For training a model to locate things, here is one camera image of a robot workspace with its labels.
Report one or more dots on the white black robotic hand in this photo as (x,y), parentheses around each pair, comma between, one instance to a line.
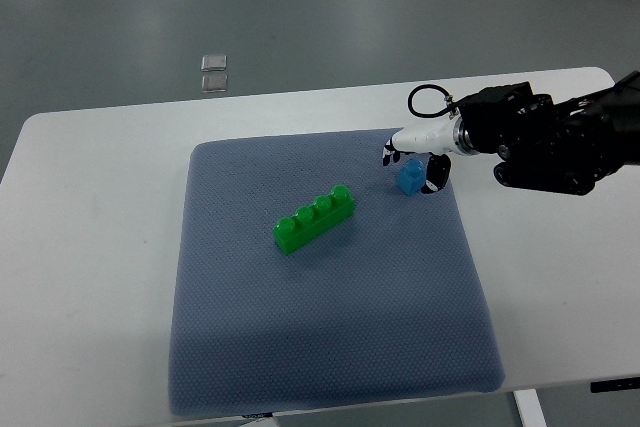
(437,141)

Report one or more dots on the small blue block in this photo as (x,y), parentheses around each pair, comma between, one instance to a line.
(411,177)

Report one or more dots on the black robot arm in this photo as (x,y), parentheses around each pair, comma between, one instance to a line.
(554,147)

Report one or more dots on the long green block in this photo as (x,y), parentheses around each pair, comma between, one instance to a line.
(311,221)

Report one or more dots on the blue-grey cloth mat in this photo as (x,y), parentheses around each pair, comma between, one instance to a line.
(386,305)

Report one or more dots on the upper metal floor plate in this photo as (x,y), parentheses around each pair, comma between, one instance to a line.
(213,62)

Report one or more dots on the white table leg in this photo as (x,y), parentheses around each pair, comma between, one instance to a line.
(529,408)

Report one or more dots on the black table control panel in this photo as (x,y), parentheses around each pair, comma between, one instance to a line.
(615,385)

